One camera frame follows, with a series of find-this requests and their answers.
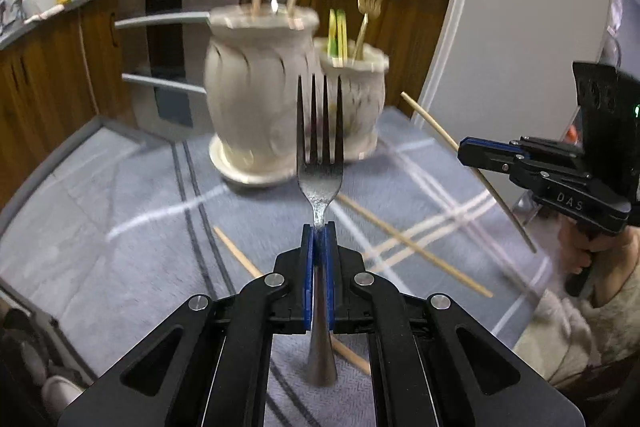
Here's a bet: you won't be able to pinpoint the yellow green silicone spatula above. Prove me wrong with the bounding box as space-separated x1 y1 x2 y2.
336 9 348 61

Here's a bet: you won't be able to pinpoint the cream ceramic double utensil holder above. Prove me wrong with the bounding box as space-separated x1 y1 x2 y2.
203 5 390 186

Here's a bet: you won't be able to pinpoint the stainless steel built-in oven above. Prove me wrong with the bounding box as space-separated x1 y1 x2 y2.
116 0 239 142

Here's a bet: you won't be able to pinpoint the yellow spatula in holder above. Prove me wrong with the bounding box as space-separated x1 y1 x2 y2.
326 9 337 57

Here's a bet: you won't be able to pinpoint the wooden kitchen cabinets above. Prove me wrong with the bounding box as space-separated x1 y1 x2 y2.
1 0 449 209

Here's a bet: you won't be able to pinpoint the grey striped table cloth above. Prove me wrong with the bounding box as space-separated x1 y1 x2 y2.
1 109 552 417

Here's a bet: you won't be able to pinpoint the silver fork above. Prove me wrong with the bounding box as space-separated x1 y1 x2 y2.
296 83 344 387

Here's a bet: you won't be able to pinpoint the person's right hand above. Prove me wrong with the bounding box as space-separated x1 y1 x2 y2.
556 215 640 308

